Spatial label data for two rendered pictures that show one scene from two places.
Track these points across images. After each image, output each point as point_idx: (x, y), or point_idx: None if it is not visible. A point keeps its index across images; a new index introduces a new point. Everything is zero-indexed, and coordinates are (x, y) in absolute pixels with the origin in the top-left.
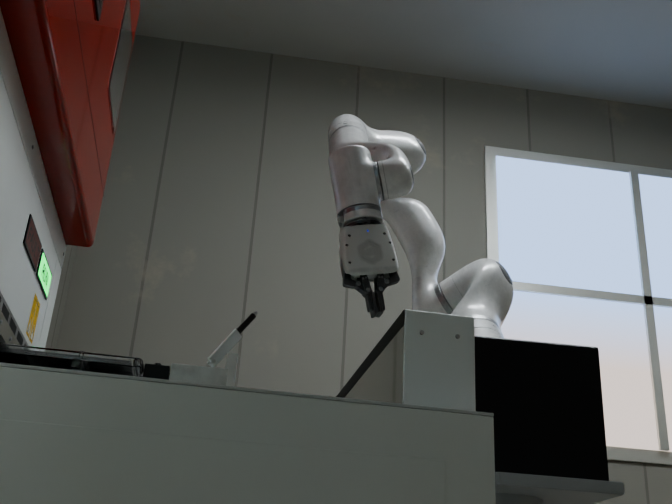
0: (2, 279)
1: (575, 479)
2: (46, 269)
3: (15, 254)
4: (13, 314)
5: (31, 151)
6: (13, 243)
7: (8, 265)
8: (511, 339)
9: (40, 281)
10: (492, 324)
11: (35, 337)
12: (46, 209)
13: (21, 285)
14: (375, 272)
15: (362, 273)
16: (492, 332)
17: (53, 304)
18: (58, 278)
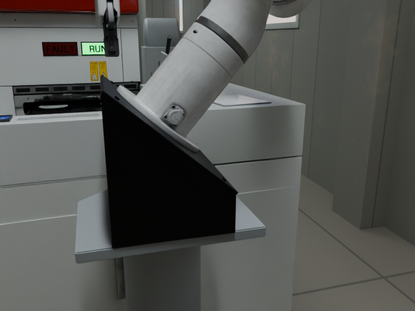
0: (27, 80)
1: (76, 230)
2: (97, 45)
3: (36, 65)
4: (60, 83)
5: (16, 21)
6: (28, 63)
7: (30, 73)
8: (101, 80)
9: (91, 54)
10: (194, 29)
11: (112, 74)
12: (70, 24)
13: (60, 69)
14: (97, 23)
15: (97, 26)
16: (180, 44)
17: (136, 49)
18: (134, 34)
